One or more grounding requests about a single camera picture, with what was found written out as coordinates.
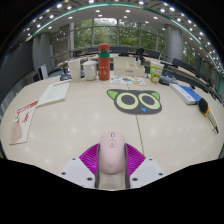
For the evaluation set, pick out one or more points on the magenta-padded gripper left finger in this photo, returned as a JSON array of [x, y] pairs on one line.
[[89, 159]]

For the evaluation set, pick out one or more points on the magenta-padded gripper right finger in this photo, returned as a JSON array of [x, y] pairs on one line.
[[135, 160]]

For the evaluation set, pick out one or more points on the pink computer mouse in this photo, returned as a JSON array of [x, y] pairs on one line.
[[112, 153]]

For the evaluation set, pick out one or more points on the cat-face mouse pad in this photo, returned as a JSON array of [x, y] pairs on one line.
[[136, 110]]

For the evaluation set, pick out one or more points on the white booklet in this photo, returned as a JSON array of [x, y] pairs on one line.
[[53, 93]]

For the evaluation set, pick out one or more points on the red and white brochure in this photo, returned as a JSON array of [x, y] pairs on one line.
[[22, 123]]

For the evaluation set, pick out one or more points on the colourful sticker sheet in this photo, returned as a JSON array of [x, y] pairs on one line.
[[128, 80]]

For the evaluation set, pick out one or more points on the blue and white book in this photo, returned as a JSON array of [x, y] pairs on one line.
[[186, 93]]

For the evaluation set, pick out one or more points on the grey desktop microphone unit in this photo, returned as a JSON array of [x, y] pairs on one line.
[[168, 80]]

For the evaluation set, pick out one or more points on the black handheld microphone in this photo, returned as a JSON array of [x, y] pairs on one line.
[[204, 106]]

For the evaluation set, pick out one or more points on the white lidded mug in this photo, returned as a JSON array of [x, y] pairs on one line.
[[90, 70]]

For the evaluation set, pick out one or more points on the green-printed paper drink cup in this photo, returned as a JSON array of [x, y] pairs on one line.
[[156, 72]]

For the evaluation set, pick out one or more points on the white paper leaflet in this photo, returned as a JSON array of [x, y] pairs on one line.
[[216, 120]]

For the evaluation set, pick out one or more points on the stack of white paper cups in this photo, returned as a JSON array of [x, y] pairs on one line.
[[75, 70]]

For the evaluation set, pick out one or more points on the white cardboard box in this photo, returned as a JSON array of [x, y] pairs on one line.
[[128, 66]]

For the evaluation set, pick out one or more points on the red thermos bottle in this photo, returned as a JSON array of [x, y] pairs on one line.
[[104, 63]]

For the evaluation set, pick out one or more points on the long curved conference desk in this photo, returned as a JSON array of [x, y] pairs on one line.
[[180, 71]]

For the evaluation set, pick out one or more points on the black office chairs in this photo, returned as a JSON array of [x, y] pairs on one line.
[[153, 54]]

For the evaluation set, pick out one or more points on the ceiling lights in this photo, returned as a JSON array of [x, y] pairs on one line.
[[128, 11]]

